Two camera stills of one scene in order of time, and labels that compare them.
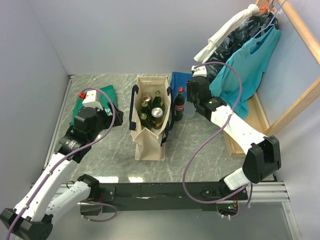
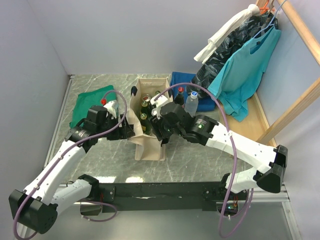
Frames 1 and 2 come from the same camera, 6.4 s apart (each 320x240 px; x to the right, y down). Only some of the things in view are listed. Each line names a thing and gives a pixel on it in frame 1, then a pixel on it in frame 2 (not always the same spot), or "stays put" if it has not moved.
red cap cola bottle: (179, 104) stays put
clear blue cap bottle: (189, 110) stays put
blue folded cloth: (179, 79) stays put
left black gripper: (108, 118) -> (124, 132)
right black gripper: (188, 96) -> (157, 121)
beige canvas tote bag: (148, 142) stays put
